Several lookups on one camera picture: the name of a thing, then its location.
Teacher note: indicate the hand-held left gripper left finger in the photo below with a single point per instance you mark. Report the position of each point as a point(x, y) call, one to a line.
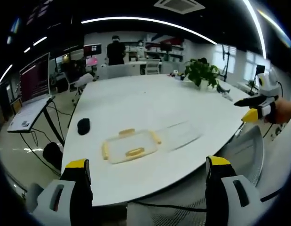
point(65, 193)

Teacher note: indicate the green potted plant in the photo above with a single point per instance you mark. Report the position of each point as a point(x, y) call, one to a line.
point(202, 71)

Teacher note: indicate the person's right hand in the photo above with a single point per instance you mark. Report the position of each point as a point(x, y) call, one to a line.
point(282, 111)

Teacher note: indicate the large computer monitor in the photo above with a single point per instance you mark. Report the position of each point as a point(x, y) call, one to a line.
point(34, 78)

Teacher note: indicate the small black cloth lump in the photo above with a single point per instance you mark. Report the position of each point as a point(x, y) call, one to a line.
point(83, 126)

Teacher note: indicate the black tripod stand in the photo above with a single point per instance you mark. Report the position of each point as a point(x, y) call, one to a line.
point(226, 63)

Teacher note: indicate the white side desk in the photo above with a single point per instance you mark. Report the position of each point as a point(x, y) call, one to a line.
point(27, 113)

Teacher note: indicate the black round stool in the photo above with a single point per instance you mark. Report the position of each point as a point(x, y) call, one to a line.
point(52, 155)

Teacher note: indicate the ceiling air vent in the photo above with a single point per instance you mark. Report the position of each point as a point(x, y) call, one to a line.
point(179, 4)

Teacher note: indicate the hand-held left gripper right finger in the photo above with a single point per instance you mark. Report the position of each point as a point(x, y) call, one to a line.
point(230, 193)

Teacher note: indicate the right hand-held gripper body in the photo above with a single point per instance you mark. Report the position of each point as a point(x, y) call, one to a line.
point(267, 84)

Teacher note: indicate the white office chair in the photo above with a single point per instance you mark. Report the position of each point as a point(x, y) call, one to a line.
point(72, 83)
point(152, 66)

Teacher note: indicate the red wall screen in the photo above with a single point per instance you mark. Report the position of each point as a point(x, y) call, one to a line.
point(92, 50)

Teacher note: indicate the small black and white toy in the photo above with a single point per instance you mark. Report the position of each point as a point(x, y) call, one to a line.
point(177, 75)

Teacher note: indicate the clear container lid yellow latches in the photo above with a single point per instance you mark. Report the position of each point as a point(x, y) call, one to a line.
point(130, 146)

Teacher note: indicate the clear plastic food container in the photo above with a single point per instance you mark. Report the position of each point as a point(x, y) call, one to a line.
point(180, 136)

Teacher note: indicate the grey mesh office chair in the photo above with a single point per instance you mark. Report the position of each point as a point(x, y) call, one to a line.
point(247, 153)
point(168, 215)

